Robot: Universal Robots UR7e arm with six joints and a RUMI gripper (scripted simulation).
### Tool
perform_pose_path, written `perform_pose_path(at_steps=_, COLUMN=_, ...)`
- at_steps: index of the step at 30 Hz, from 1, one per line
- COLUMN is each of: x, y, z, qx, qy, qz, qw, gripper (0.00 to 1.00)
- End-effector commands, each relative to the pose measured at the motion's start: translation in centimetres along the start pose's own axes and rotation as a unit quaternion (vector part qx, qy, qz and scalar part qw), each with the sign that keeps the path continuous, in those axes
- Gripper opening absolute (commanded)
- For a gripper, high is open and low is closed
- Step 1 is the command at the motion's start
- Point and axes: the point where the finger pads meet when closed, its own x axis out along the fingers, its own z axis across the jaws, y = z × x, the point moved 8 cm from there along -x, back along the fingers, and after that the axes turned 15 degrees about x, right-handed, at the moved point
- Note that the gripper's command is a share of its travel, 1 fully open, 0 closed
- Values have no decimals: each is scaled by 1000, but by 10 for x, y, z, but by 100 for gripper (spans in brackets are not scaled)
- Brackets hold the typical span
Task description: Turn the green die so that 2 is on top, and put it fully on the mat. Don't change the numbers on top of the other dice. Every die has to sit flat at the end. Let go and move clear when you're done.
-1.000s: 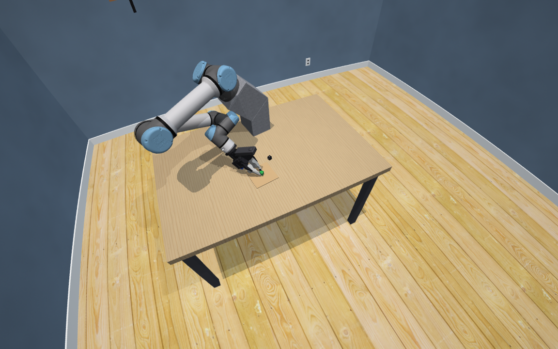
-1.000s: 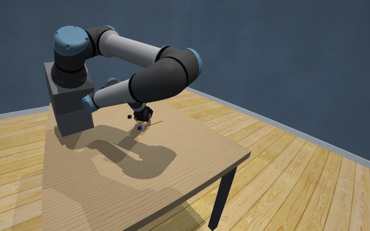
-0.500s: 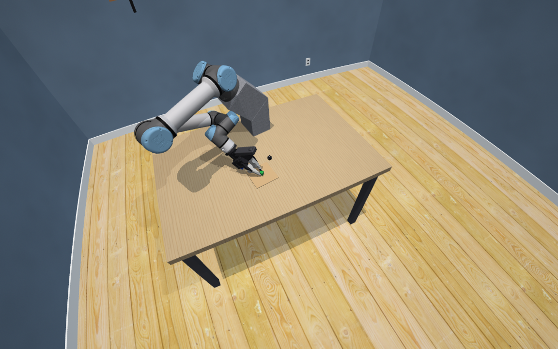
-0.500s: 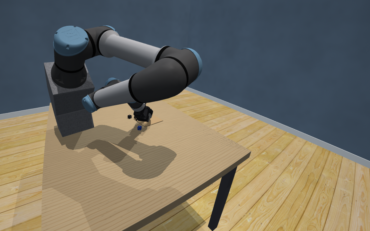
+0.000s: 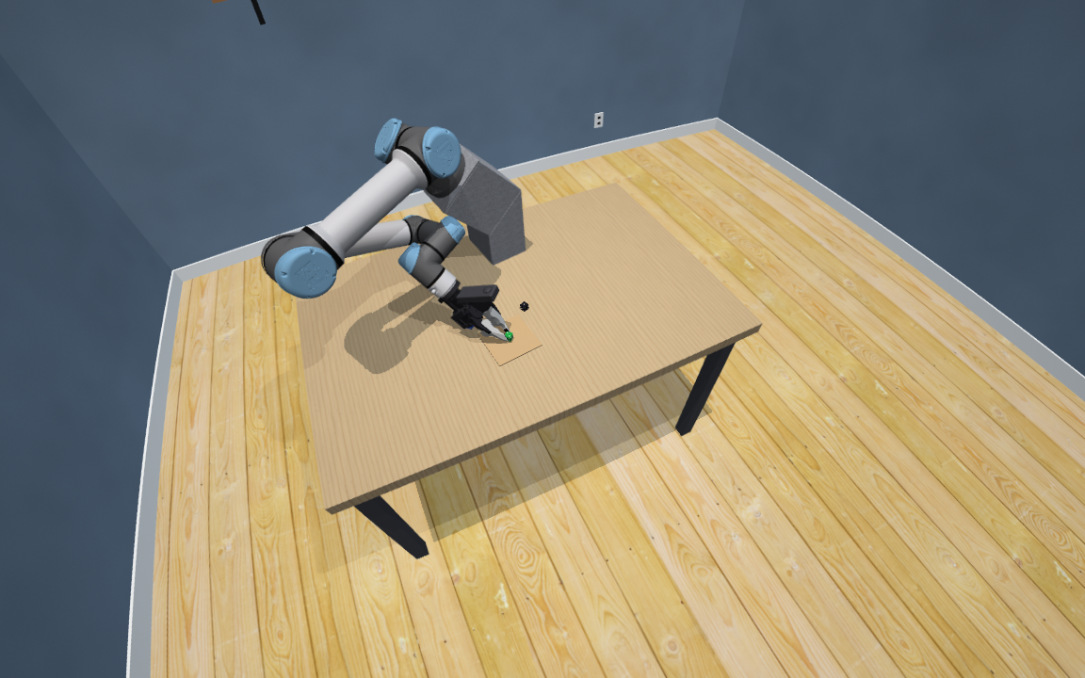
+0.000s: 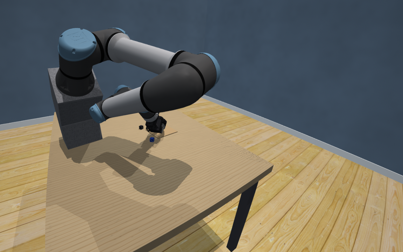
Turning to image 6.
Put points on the tan square mat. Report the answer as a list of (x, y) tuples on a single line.
[(167, 131)]

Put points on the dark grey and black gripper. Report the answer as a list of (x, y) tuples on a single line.
[(157, 125)]

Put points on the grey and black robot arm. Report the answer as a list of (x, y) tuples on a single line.
[(183, 77)]

